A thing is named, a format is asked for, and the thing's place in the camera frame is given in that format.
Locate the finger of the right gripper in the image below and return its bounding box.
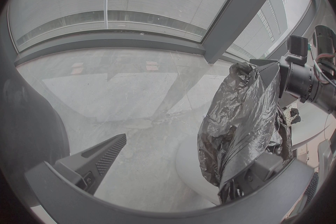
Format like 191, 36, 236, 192
249, 58, 280, 87

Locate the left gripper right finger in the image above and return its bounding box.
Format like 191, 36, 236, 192
235, 152, 283, 196

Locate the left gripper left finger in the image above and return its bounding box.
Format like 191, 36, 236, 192
55, 133, 127, 196

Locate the black plastic bag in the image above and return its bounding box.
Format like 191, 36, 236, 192
197, 61, 294, 204

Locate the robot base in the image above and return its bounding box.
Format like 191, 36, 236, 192
291, 130, 336, 218

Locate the crumpled black plastic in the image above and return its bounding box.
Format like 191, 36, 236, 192
289, 109, 300, 124

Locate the white trash bin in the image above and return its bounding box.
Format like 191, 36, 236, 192
175, 136, 229, 206

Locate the window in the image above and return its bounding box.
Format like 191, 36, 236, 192
5, 0, 326, 67

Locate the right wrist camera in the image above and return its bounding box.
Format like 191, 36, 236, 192
287, 36, 310, 66

